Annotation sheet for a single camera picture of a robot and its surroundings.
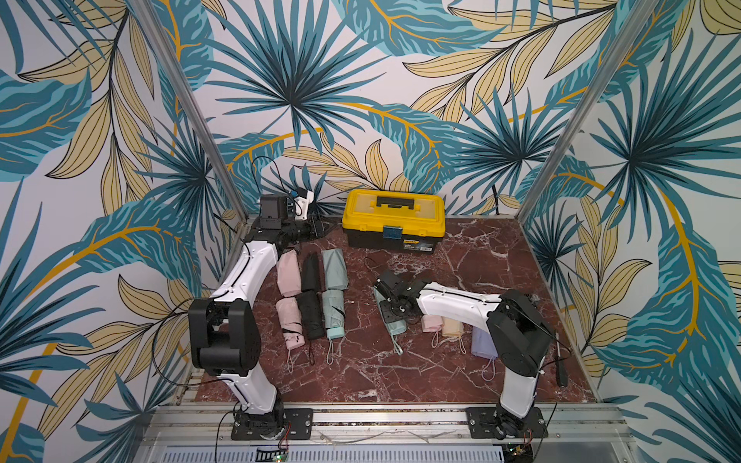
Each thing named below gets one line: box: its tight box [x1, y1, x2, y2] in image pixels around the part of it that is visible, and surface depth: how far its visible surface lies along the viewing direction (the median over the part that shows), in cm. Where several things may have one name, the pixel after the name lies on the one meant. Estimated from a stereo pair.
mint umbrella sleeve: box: [322, 248, 349, 290], surface depth 104 cm
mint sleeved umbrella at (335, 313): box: [322, 289, 346, 340], surface depth 92 cm
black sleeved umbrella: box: [296, 290, 326, 340], surface depth 92 cm
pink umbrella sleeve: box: [276, 248, 302, 298], surface depth 102 cm
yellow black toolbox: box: [341, 189, 447, 254], surface depth 100 cm
